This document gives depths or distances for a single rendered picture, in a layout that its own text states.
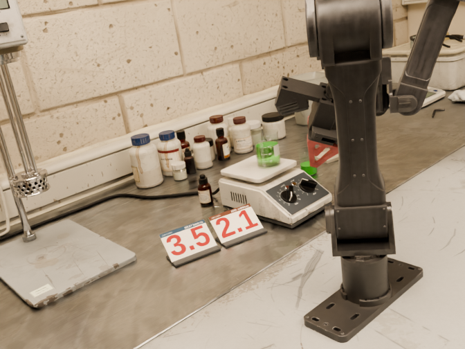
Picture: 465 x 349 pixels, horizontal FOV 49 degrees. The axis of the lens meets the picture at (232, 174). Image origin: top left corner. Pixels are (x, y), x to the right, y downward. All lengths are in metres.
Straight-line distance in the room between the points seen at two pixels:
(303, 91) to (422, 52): 0.33
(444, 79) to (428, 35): 0.85
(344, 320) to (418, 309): 0.10
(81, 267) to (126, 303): 0.16
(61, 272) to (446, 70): 1.46
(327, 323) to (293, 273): 0.15
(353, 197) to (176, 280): 0.34
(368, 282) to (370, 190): 0.13
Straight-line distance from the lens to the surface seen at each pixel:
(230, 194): 1.06
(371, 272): 0.71
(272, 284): 0.81
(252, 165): 1.08
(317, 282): 0.81
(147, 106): 1.47
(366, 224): 0.70
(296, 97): 0.89
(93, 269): 0.95
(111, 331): 0.79
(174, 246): 0.93
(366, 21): 0.58
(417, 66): 1.14
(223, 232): 0.96
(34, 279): 0.98
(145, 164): 1.30
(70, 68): 1.36
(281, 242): 0.93
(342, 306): 0.74
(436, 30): 1.13
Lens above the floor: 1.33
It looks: 19 degrees down
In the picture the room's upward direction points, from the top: 9 degrees counter-clockwise
